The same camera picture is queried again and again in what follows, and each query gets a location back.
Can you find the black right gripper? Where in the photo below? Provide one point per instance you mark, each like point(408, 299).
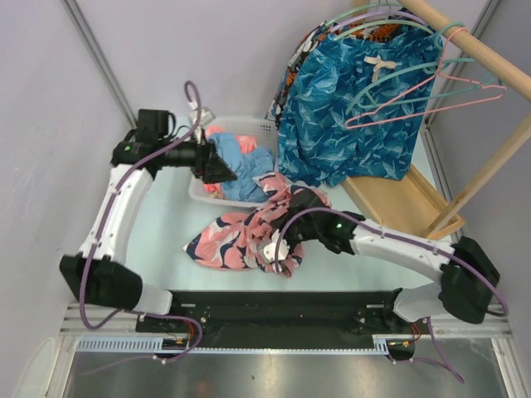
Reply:
point(281, 222)

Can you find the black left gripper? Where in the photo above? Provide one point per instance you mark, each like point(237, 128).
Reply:
point(215, 170)

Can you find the pink shark print shorts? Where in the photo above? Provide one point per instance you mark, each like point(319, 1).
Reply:
point(233, 240)

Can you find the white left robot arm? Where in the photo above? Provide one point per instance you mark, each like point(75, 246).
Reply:
point(98, 273)

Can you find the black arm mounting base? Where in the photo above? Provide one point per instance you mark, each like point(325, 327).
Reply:
point(289, 321)

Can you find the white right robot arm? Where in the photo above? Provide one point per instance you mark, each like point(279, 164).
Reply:
point(462, 277)

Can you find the blue shark print shorts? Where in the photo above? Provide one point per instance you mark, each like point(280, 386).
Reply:
point(317, 144)

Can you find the purple hanger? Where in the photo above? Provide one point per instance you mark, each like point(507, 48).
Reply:
point(376, 19)

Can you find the teal hanger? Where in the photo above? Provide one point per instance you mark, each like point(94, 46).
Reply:
point(433, 71)

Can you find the mint green hanger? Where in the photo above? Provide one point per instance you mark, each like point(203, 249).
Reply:
point(370, 11)

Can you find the light blue garment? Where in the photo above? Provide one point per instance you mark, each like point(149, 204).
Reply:
point(246, 166)

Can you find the white plastic laundry basket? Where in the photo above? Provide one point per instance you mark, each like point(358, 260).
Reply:
point(266, 134)

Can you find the wooden hanging rod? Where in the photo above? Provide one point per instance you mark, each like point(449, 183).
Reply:
point(492, 61)

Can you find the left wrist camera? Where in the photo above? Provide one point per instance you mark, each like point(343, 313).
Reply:
point(200, 118)

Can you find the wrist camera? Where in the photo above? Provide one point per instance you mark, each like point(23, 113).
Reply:
point(273, 255)
point(200, 118)

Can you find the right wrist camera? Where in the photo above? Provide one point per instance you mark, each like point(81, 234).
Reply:
point(273, 255)

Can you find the wooden rack base frame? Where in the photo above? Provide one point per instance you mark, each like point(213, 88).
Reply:
point(409, 205)

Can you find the white drawstring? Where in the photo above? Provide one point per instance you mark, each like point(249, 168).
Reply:
point(378, 63)

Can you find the aluminium corner post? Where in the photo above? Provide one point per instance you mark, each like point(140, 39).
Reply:
point(92, 45)

